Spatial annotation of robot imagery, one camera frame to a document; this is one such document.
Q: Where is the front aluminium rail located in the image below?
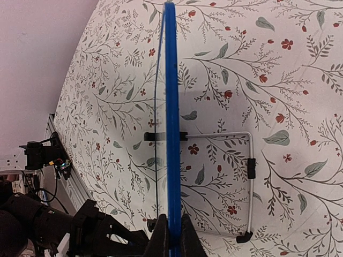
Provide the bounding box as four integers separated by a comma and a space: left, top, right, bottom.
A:
46, 114, 92, 211

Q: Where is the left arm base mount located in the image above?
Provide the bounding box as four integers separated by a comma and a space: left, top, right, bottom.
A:
19, 137, 64, 178

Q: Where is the small blue-framed whiteboard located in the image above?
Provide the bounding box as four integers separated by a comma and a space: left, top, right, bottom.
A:
154, 2, 181, 256

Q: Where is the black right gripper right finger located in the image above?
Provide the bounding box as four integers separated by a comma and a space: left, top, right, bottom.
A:
180, 214, 207, 257

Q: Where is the floral patterned table mat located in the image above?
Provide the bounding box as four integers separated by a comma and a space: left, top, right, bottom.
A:
54, 1, 342, 256

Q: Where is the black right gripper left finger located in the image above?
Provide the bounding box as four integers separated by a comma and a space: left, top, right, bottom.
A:
143, 214, 169, 257

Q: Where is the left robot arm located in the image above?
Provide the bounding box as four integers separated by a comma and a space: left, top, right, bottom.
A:
1, 193, 149, 256

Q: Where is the wire whiteboard stand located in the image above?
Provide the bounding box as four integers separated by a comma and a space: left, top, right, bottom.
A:
143, 131, 257, 244

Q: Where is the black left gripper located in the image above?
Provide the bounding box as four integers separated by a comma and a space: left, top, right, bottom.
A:
67, 199, 149, 256

